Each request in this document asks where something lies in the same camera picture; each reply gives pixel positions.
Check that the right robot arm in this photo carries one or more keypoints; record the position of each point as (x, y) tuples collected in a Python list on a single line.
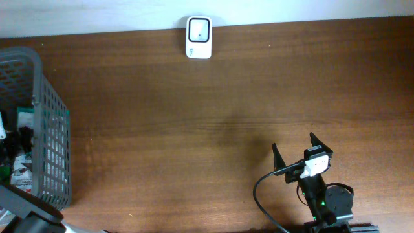
[(329, 203)]

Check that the white barcode scanner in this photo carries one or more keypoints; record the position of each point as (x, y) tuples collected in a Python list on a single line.
[(199, 37)]

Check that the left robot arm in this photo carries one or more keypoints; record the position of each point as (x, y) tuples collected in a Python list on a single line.
[(32, 214)]

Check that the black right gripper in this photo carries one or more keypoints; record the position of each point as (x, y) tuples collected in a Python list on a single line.
[(278, 161)]

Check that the grey plastic basket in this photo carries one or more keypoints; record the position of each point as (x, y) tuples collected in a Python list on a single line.
[(23, 85)]

